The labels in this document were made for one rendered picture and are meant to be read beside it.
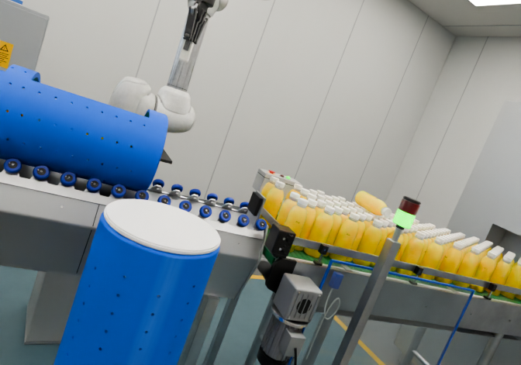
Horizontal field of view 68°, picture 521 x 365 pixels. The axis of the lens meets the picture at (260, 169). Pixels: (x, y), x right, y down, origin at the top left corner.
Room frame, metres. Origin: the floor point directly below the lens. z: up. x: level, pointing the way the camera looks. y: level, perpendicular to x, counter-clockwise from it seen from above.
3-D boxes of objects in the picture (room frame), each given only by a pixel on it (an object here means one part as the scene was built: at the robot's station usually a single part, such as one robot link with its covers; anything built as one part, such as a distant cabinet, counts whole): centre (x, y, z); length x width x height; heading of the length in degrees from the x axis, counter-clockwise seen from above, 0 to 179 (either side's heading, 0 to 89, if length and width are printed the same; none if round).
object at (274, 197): (1.63, -0.10, 0.99); 0.07 x 0.07 x 0.19
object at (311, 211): (1.49, -0.24, 0.99); 0.07 x 0.07 x 0.19
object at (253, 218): (1.49, -0.03, 0.99); 0.10 x 0.02 x 0.12; 24
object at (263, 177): (1.84, -0.10, 1.05); 0.20 x 0.10 x 0.10; 114
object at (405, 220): (1.32, -0.53, 1.18); 0.06 x 0.06 x 0.05
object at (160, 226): (0.87, 0.17, 1.03); 0.28 x 0.28 x 0.01
